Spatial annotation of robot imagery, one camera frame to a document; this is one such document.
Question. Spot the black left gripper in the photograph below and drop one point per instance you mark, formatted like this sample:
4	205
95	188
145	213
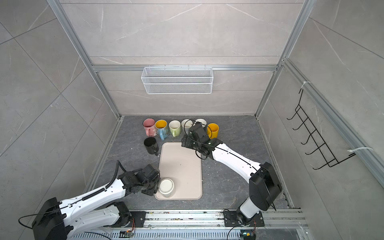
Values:
154	191

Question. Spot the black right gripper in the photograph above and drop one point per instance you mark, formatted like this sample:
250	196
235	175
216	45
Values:
186	141

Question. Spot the grey mug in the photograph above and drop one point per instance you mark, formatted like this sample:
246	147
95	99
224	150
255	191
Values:
186	125

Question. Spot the white mug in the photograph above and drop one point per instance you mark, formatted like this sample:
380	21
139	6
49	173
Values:
166	187

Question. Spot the dark green mug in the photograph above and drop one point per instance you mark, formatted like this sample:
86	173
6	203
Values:
202	121

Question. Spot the light green mug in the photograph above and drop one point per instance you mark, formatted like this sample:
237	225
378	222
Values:
175	128

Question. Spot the black mug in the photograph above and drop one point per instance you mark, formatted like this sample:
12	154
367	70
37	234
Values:
151	146

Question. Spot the blue butterfly mug yellow inside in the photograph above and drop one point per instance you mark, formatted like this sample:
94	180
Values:
162	129

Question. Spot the pink mug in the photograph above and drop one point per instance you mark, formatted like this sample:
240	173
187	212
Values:
149	125

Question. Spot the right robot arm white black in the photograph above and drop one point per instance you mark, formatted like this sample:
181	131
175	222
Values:
264	184

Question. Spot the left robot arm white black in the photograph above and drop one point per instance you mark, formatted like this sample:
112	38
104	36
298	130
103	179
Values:
102	207

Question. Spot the beige plastic tray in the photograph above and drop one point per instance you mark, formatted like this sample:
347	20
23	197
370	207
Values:
184	167

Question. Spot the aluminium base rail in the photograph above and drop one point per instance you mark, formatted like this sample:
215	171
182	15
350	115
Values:
213	224

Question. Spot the white wire mesh basket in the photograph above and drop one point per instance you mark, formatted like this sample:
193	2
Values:
177	80

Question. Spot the black wire hook rack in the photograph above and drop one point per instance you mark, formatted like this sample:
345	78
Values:
314	136

